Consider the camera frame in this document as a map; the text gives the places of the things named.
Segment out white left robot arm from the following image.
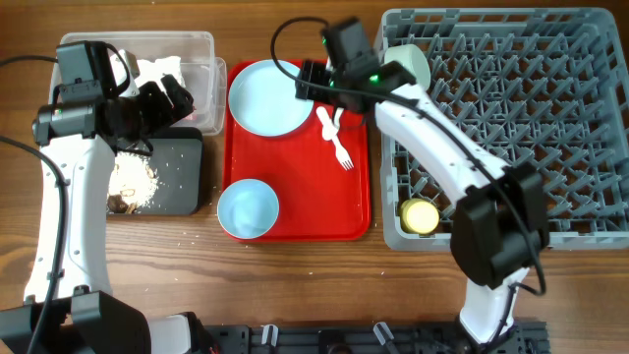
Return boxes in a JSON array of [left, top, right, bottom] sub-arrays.
[[1, 41, 214, 353]]

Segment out yellow plastic cup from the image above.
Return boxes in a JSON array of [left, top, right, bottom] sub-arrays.
[[400, 199, 440, 235]]

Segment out black food waste tray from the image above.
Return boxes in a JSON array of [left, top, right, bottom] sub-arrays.
[[106, 127, 204, 215]]

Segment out clear plastic bin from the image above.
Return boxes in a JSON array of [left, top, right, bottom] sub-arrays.
[[61, 31, 227, 136]]

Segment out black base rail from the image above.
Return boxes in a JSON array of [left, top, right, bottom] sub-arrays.
[[206, 322, 551, 354]]

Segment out red serving tray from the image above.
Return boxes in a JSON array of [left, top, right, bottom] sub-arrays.
[[223, 61, 372, 242]]

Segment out green bowl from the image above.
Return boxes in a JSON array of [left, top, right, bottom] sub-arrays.
[[384, 44, 431, 90]]

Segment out cream plastic spoon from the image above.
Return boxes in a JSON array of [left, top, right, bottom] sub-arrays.
[[316, 106, 344, 141]]

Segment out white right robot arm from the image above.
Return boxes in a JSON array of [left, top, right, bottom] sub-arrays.
[[295, 17, 549, 349]]

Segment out grey dishwasher rack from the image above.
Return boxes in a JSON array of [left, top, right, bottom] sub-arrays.
[[374, 8, 628, 251]]

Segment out crumpled white tissue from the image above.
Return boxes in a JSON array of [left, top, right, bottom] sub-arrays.
[[110, 49, 186, 96]]

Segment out pink plastic fork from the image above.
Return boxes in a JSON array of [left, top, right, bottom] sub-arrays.
[[327, 134, 354, 170]]

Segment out light blue plate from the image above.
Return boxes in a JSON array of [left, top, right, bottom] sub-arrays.
[[228, 59, 314, 138]]

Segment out rice and food scraps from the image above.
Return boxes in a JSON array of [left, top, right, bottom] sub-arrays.
[[107, 152, 159, 213]]

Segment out light blue bowl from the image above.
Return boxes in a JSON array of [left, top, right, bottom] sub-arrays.
[[216, 179, 280, 240]]

